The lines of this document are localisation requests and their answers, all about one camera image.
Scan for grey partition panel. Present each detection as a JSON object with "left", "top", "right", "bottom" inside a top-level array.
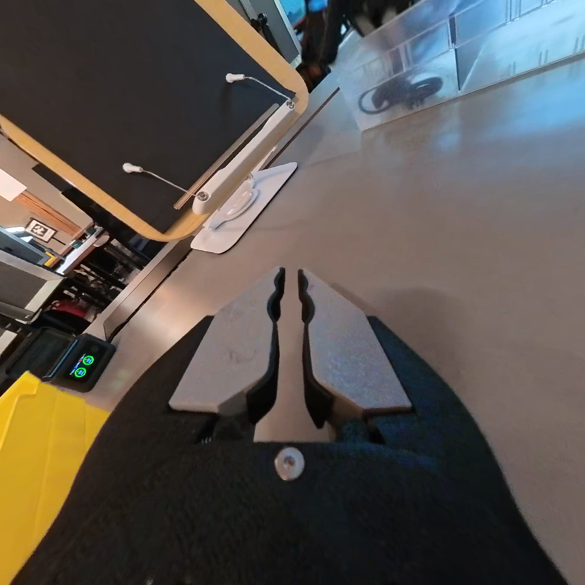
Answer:
[{"left": 238, "top": 0, "right": 303, "bottom": 66}]

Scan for black book stand wooden rim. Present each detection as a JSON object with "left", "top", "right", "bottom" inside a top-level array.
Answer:
[{"left": 0, "top": 0, "right": 310, "bottom": 255}]

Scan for framed black white marker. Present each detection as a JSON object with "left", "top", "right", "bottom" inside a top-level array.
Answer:
[{"left": 25, "top": 218, "right": 58, "bottom": 243}]

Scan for yellow plastic bin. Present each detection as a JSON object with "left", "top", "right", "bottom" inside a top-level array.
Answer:
[{"left": 0, "top": 371, "right": 110, "bottom": 585}]

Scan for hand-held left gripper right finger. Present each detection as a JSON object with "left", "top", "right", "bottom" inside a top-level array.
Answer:
[{"left": 297, "top": 268, "right": 413, "bottom": 429}]

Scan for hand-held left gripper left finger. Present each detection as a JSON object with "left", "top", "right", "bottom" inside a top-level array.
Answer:
[{"left": 168, "top": 266, "right": 287, "bottom": 426}]

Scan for black charging case green display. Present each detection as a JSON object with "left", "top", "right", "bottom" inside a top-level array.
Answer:
[{"left": 2, "top": 325, "right": 116, "bottom": 394}]

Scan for clear plastic box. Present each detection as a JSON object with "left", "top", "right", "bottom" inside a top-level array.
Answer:
[{"left": 340, "top": 0, "right": 585, "bottom": 133}]

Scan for grey machine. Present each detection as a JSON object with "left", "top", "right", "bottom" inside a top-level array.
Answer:
[{"left": 0, "top": 226, "right": 66, "bottom": 323}]

